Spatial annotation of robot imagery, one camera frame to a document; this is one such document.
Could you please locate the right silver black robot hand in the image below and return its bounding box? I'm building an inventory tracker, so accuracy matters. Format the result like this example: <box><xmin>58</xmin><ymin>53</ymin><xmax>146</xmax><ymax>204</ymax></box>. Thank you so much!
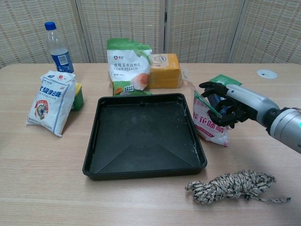
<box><xmin>198</xmin><ymin>81</ymin><xmax>280</xmax><ymax>129</ymax></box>

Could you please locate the small pink white packet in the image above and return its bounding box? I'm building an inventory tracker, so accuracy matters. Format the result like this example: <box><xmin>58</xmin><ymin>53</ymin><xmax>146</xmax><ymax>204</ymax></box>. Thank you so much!
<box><xmin>193</xmin><ymin>90</ymin><xmax>229</xmax><ymax>147</ymax></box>

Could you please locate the black square plastic tray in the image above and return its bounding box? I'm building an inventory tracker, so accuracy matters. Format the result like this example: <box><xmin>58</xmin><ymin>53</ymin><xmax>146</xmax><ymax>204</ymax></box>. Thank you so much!
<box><xmin>82</xmin><ymin>93</ymin><xmax>208</xmax><ymax>181</ymax></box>

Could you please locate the small green sachet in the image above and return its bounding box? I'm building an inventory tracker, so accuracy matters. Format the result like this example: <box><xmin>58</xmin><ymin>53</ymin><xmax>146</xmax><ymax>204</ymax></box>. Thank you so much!
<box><xmin>210</xmin><ymin>74</ymin><xmax>243</xmax><ymax>87</ymax></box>

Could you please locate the dark blue rectangular box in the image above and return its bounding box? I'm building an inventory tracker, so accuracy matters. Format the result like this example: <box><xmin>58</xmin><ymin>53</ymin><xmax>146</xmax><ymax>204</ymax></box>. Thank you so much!
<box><xmin>208</xmin><ymin>94</ymin><xmax>236</xmax><ymax>116</ymax></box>

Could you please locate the orange yellow snack package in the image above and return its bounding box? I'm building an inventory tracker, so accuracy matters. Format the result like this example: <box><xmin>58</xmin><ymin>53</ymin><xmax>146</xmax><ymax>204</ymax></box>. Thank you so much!
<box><xmin>148</xmin><ymin>53</ymin><xmax>196</xmax><ymax>89</ymax></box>

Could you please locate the green white corn starch bag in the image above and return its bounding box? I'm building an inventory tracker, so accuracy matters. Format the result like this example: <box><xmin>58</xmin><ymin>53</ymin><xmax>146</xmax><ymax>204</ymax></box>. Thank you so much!
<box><xmin>106</xmin><ymin>38</ymin><xmax>153</xmax><ymax>97</ymax></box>

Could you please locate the beige woven folding screen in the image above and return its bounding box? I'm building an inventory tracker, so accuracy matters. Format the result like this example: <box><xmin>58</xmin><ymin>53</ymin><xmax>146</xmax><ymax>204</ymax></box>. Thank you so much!
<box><xmin>0</xmin><ymin>0</ymin><xmax>301</xmax><ymax>69</ymax></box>

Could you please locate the green yellow plastic container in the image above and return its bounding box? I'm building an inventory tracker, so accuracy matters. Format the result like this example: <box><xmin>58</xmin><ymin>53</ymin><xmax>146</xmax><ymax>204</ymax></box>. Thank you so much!
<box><xmin>71</xmin><ymin>82</ymin><xmax>84</xmax><ymax>112</ymax></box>

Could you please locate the clear bottle with blue cap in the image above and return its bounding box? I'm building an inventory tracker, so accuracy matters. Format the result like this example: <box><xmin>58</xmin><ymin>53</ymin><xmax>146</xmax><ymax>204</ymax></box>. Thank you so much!
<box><xmin>44</xmin><ymin>21</ymin><xmax>75</xmax><ymax>74</ymax></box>

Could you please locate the white blue sugar bag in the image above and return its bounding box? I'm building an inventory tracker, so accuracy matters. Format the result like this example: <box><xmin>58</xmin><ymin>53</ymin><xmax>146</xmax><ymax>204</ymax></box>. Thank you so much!
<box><xmin>26</xmin><ymin>70</ymin><xmax>77</xmax><ymax>137</ymax></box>

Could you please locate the white round cable grommet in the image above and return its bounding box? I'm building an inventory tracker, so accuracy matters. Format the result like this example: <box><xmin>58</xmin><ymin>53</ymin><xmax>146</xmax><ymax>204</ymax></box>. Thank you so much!
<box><xmin>256</xmin><ymin>69</ymin><xmax>278</xmax><ymax>80</ymax></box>

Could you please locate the coiled black beige rope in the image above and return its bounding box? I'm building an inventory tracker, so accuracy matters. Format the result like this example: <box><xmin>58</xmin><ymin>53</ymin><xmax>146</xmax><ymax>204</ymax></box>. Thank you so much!
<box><xmin>185</xmin><ymin>169</ymin><xmax>292</xmax><ymax>205</ymax></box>

